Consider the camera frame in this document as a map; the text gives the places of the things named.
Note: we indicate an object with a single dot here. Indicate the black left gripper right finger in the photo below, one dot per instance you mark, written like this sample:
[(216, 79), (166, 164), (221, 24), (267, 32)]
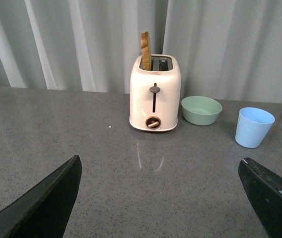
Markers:
[(264, 191)]

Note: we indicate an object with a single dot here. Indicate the toast slice in toaster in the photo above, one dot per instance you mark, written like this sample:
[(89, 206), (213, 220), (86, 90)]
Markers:
[(146, 51)]

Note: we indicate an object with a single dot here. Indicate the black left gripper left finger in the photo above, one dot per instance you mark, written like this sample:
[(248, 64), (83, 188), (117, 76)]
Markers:
[(44, 210)]

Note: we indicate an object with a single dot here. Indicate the light blue cup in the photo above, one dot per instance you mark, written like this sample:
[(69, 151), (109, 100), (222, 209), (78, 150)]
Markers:
[(252, 126)]

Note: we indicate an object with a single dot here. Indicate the green bowl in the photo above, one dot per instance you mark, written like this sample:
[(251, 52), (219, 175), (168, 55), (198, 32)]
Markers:
[(200, 110)]

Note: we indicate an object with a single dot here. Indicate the white two-slot toaster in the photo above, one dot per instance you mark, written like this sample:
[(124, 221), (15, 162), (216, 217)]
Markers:
[(155, 95)]

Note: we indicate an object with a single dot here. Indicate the grey curtain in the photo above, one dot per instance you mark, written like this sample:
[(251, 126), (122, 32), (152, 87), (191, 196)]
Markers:
[(226, 49)]

